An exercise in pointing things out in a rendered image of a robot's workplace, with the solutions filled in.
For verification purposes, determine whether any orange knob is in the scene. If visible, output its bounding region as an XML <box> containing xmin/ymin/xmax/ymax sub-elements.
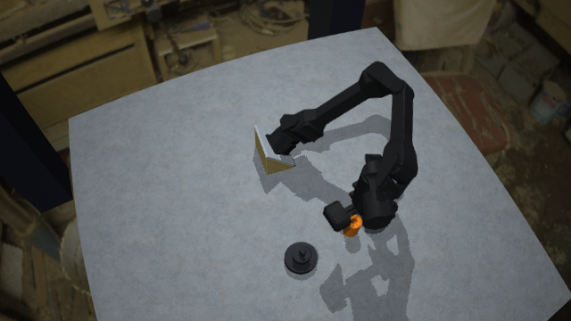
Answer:
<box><xmin>343</xmin><ymin>215</ymin><xmax>362</xmax><ymax>237</ymax></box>

